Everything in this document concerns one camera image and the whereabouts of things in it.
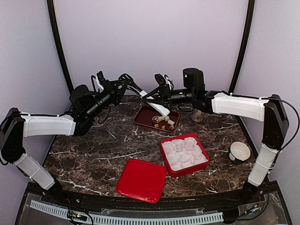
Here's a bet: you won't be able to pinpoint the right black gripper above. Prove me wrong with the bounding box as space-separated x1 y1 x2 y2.
142 84 195 112

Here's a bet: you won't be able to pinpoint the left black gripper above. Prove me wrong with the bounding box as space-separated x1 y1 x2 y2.
86 78 129 119

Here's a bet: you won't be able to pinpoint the metal tongs white handles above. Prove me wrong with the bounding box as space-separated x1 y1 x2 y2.
127 85 170 117

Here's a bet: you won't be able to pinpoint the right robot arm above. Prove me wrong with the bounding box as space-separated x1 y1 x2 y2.
140 68 289 203

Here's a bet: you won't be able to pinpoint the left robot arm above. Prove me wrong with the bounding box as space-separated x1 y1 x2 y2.
0 72 146 204

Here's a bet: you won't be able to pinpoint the dark red tray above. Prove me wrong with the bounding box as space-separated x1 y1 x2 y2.
134 105 180 133

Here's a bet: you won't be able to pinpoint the cream mug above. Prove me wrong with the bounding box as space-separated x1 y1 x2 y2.
191 108 206 123

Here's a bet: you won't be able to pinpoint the red box with liners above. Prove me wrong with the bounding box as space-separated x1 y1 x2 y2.
160 133 210 178

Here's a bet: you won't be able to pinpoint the red box lid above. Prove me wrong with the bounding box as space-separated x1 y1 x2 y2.
116 159 167 204

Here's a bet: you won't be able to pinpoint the white bowl dark base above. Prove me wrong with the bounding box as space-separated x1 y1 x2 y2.
229 142 251 165

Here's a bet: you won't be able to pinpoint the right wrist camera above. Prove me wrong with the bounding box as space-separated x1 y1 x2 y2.
183 68 205 91

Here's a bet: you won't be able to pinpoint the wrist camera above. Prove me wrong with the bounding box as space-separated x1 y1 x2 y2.
183 68 205 91
69 84 93 112

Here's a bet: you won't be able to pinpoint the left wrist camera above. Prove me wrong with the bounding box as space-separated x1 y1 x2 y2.
69 84 93 112

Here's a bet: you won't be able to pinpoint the left black frame post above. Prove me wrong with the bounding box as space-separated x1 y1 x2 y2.
46 0 74 94

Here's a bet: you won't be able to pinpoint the black frame post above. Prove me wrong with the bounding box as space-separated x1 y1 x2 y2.
228 0 255 93
46 0 74 94

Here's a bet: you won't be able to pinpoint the right black frame post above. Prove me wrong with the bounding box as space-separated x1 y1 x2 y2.
228 0 255 93

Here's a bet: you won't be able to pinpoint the grey cable duct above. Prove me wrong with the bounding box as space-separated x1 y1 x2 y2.
30 200 224 225

